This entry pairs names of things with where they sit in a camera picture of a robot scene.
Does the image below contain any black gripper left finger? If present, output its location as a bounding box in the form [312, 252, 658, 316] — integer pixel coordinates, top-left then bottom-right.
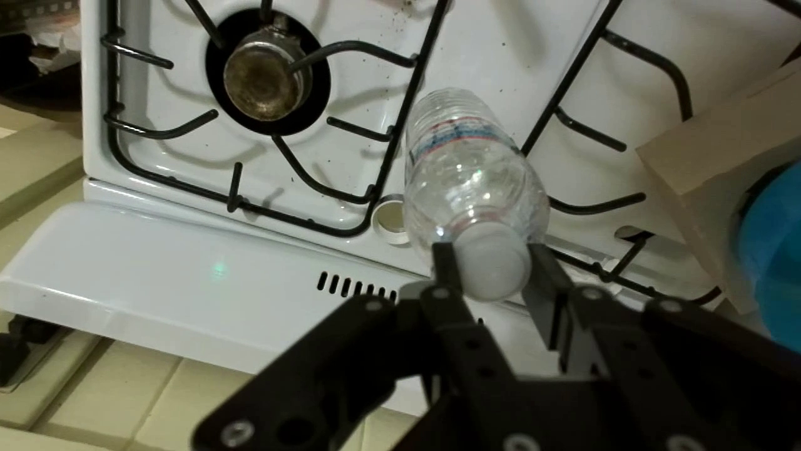
[398, 243, 536, 451]

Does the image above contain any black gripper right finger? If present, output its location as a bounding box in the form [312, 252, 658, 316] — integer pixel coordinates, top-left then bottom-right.
[523, 243, 801, 451]

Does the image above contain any clear plastic water bottle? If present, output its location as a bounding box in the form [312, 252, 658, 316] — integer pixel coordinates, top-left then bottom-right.
[403, 88, 551, 301]

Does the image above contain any cardboard cup holder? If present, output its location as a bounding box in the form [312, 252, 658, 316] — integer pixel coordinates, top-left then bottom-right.
[638, 60, 801, 313]

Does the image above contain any white gas stove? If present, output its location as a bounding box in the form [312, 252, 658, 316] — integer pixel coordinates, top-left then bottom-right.
[4, 0, 801, 372]

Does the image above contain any black left stove grate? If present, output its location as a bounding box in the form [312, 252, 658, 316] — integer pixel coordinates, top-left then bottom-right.
[523, 0, 801, 303]

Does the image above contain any blue plastic bowl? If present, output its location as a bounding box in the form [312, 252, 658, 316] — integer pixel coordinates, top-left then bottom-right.
[736, 162, 801, 351]

